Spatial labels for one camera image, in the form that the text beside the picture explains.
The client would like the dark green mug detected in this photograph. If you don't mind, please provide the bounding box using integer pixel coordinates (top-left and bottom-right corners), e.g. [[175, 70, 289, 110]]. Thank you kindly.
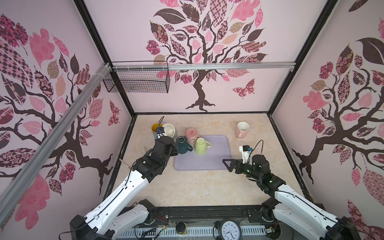
[[176, 137, 193, 155]]

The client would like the grey mug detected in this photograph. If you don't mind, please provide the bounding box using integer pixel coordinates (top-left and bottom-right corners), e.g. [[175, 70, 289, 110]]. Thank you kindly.
[[163, 124, 178, 139]]

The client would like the blue butterfly mug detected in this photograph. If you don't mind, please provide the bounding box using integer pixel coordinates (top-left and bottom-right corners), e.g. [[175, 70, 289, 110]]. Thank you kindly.
[[152, 123, 163, 139]]

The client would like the pink patterned mug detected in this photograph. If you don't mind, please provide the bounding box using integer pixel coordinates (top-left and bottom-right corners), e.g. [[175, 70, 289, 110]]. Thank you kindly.
[[236, 122, 250, 139]]

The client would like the light green mug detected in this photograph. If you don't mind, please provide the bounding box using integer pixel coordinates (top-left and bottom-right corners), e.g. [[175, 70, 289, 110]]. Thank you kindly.
[[194, 138, 212, 155]]

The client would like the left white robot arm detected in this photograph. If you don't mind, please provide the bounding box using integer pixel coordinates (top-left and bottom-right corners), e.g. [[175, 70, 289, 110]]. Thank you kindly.
[[70, 136, 178, 240]]

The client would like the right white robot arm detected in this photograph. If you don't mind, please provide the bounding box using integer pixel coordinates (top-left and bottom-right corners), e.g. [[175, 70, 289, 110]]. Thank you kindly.
[[223, 155, 361, 240]]

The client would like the pink round mug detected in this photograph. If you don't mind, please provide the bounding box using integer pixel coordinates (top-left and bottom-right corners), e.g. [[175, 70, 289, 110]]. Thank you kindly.
[[186, 128, 199, 147]]

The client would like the lavender plastic tray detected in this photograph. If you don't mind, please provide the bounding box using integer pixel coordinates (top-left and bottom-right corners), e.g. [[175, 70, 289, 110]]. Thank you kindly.
[[174, 135, 232, 171]]

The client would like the round analog clock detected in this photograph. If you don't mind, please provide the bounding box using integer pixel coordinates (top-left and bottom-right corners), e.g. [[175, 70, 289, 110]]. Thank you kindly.
[[219, 220, 242, 240]]

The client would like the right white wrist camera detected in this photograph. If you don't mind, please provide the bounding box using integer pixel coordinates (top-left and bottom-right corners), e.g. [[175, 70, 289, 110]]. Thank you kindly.
[[239, 145, 253, 164]]

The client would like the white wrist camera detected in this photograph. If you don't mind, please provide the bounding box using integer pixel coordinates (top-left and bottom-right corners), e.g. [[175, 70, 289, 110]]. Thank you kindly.
[[156, 127, 166, 138], [239, 145, 253, 164]]

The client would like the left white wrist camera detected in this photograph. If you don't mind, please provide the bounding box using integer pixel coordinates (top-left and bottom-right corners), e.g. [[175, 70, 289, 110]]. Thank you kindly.
[[156, 127, 166, 138]]

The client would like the black wire basket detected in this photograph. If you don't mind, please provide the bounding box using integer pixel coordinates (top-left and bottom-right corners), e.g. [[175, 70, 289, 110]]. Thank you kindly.
[[103, 60, 171, 94]]

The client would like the white cable duct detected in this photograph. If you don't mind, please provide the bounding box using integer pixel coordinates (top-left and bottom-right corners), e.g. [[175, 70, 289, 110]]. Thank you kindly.
[[118, 226, 267, 240]]

